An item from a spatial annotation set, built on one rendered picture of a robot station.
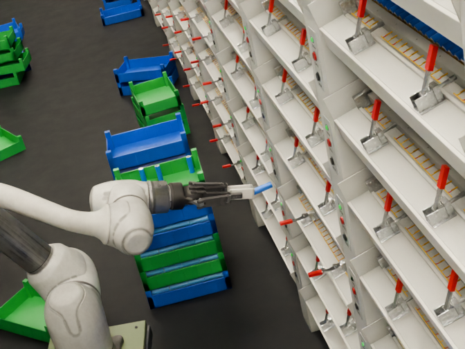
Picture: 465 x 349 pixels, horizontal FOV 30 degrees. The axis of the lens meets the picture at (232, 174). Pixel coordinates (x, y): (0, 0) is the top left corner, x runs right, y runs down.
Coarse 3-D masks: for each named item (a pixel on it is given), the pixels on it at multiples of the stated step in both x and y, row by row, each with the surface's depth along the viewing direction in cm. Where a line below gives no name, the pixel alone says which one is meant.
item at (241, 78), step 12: (228, 48) 303; (228, 60) 305; (240, 60) 302; (228, 72) 299; (240, 72) 290; (240, 84) 286; (252, 84) 282; (252, 96) 275; (252, 108) 269; (264, 132) 261
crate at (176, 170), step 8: (192, 152) 300; (176, 160) 302; (184, 160) 303; (192, 160) 304; (144, 168) 302; (152, 168) 303; (168, 168) 304; (176, 168) 304; (184, 168) 304; (200, 168) 300; (120, 176) 301; (128, 176) 302; (136, 176) 303; (152, 176) 304; (168, 176) 304; (176, 176) 302; (184, 176) 301; (192, 176) 300; (200, 176) 285; (184, 184) 285
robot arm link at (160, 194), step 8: (152, 184) 230; (160, 184) 231; (152, 192) 229; (160, 192) 229; (168, 192) 230; (152, 200) 228; (160, 200) 229; (168, 200) 230; (152, 208) 229; (160, 208) 230; (168, 208) 231
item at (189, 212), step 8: (184, 208) 289; (192, 208) 290; (208, 208) 291; (152, 216) 289; (160, 216) 289; (168, 216) 290; (176, 216) 290; (184, 216) 291; (192, 216) 291; (200, 216) 292; (160, 224) 291; (168, 224) 291
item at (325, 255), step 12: (288, 192) 252; (300, 192) 251; (288, 204) 251; (300, 204) 248; (300, 216) 243; (312, 228) 236; (312, 240) 232; (324, 240) 229; (324, 252) 226; (336, 252) 223; (324, 264) 222; (348, 288) 210; (348, 300) 207
